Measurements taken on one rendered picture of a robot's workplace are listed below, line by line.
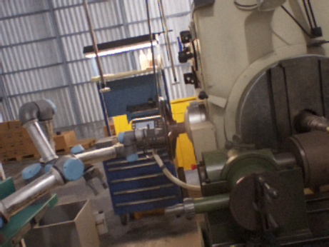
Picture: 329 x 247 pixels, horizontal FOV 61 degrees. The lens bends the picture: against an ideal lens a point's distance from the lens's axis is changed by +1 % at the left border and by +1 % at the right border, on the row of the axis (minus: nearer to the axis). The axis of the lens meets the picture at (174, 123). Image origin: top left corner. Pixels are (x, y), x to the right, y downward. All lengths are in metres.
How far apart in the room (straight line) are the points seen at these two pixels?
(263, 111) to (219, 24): 0.43
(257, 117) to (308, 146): 0.30
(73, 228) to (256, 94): 1.93
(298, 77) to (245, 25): 0.32
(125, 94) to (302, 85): 2.53
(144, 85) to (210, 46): 2.21
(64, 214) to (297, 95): 2.47
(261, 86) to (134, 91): 2.41
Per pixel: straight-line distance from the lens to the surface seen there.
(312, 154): 1.03
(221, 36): 1.32
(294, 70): 1.28
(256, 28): 1.36
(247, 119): 1.24
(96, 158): 1.76
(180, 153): 4.24
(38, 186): 1.52
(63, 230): 2.68
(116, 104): 3.54
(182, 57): 1.56
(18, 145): 9.15
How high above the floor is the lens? 1.58
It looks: 10 degrees down
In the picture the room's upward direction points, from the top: 11 degrees counter-clockwise
